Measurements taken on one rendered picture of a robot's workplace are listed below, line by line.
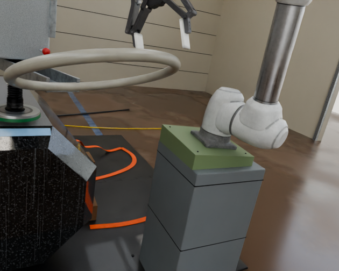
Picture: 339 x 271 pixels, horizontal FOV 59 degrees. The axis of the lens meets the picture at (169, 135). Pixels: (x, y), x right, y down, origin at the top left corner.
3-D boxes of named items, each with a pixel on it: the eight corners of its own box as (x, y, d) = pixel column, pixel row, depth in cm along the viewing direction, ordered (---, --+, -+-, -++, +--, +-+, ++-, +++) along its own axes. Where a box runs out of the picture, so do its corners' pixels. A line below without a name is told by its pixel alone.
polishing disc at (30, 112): (22, 104, 153) (22, 101, 153) (49, 115, 143) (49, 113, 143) (-22, 108, 136) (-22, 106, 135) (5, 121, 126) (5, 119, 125)
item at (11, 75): (-19, 92, 88) (-21, 82, 88) (118, 91, 123) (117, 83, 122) (53, 52, 53) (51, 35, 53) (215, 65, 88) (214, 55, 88)
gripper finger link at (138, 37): (135, 32, 78) (133, 33, 79) (139, 59, 79) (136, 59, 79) (142, 34, 81) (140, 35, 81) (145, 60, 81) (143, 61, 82)
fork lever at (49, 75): (-26, 61, 142) (-26, 49, 140) (18, 63, 155) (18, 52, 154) (35, 92, 97) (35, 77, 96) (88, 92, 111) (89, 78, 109)
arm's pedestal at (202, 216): (195, 242, 209) (220, 135, 184) (241, 300, 168) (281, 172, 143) (127, 256, 186) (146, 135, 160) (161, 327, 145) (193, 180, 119)
